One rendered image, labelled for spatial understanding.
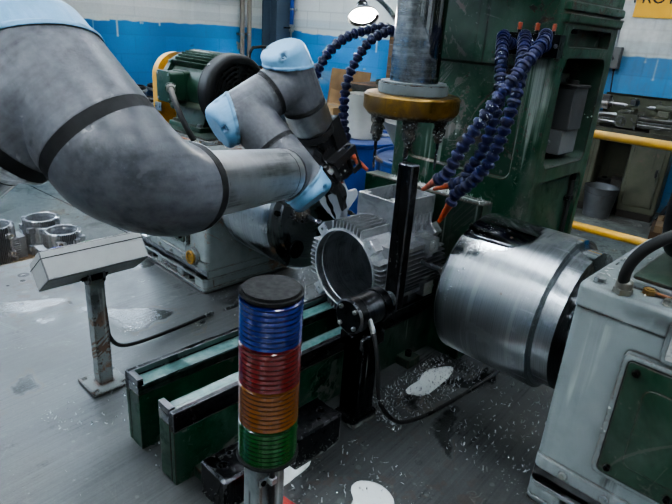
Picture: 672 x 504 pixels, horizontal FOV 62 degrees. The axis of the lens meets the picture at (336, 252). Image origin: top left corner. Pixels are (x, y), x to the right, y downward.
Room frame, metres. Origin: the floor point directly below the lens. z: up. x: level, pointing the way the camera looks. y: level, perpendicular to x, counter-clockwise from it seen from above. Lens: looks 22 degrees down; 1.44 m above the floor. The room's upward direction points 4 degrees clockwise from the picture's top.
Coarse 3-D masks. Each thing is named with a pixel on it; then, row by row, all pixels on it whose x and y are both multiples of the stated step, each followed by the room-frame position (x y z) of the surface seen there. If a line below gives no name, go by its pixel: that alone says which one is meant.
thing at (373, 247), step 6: (324, 222) 1.02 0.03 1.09; (330, 222) 1.03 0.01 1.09; (432, 222) 1.07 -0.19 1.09; (318, 228) 1.03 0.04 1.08; (324, 228) 1.02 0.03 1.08; (330, 228) 1.02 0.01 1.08; (426, 228) 1.07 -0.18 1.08; (432, 228) 1.06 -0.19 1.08; (438, 228) 1.07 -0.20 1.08; (432, 234) 1.06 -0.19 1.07; (372, 240) 0.94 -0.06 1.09; (378, 240) 0.95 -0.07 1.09; (366, 246) 0.94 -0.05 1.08; (372, 246) 0.93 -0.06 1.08; (378, 246) 0.94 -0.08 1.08; (372, 252) 0.93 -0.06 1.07; (378, 252) 0.94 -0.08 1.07; (318, 282) 1.03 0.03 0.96; (318, 288) 1.03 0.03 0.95
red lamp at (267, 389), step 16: (240, 352) 0.45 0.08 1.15; (256, 352) 0.44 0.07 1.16; (288, 352) 0.44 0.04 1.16; (240, 368) 0.45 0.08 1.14; (256, 368) 0.44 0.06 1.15; (272, 368) 0.43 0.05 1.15; (288, 368) 0.44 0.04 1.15; (256, 384) 0.44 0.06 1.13; (272, 384) 0.43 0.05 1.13; (288, 384) 0.44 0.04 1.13
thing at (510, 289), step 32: (480, 224) 0.88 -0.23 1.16; (512, 224) 0.87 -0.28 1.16; (448, 256) 0.85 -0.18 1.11; (480, 256) 0.82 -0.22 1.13; (512, 256) 0.79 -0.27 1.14; (544, 256) 0.78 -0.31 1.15; (576, 256) 0.78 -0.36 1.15; (608, 256) 0.82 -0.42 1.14; (448, 288) 0.81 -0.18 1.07; (480, 288) 0.78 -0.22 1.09; (512, 288) 0.76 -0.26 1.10; (544, 288) 0.73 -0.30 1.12; (576, 288) 0.74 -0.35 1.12; (448, 320) 0.81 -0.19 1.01; (480, 320) 0.77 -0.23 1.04; (512, 320) 0.73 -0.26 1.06; (544, 320) 0.72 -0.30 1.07; (480, 352) 0.78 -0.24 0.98; (512, 352) 0.73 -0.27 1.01; (544, 352) 0.71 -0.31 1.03; (544, 384) 0.74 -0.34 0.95
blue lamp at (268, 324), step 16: (240, 304) 0.45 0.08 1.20; (240, 320) 0.45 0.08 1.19; (256, 320) 0.44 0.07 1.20; (272, 320) 0.43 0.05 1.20; (288, 320) 0.44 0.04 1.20; (240, 336) 0.45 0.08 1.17; (256, 336) 0.44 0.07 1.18; (272, 336) 0.43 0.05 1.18; (288, 336) 0.44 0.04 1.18; (272, 352) 0.43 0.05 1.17
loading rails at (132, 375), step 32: (320, 320) 0.98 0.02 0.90; (416, 320) 1.05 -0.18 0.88; (192, 352) 0.81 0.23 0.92; (224, 352) 0.82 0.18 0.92; (320, 352) 0.84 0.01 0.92; (384, 352) 0.98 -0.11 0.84; (128, 384) 0.73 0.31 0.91; (160, 384) 0.73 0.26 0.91; (192, 384) 0.77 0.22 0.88; (224, 384) 0.73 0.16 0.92; (320, 384) 0.85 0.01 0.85; (160, 416) 0.66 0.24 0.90; (192, 416) 0.65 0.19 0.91; (224, 416) 0.70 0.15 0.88; (192, 448) 0.66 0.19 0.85
